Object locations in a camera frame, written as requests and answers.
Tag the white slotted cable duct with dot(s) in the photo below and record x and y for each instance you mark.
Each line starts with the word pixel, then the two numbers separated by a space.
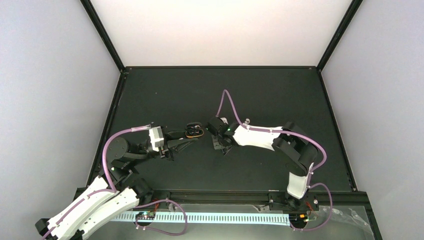
pixel 278 219

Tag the black front mounting rail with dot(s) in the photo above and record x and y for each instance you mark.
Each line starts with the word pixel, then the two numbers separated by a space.
pixel 276 200

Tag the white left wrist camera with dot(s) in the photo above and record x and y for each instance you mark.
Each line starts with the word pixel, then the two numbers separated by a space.
pixel 157 139

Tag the black frame post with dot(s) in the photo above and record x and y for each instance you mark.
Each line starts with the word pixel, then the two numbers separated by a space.
pixel 102 32
pixel 339 32

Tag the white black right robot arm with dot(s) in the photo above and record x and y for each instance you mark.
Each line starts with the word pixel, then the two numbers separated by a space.
pixel 299 152

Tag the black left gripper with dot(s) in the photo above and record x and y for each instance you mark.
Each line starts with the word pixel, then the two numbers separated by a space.
pixel 176 145

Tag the clear plastic sheet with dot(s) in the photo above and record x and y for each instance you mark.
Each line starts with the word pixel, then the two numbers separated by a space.
pixel 355 216

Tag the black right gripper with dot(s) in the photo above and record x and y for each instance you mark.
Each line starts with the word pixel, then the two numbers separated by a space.
pixel 221 146

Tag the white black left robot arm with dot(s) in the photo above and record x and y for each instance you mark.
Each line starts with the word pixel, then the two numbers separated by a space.
pixel 118 187

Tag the black left rear frame post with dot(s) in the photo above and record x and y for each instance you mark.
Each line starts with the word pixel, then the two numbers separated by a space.
pixel 102 32

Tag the black right rear frame post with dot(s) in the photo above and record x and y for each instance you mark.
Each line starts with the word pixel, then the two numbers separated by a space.
pixel 339 32

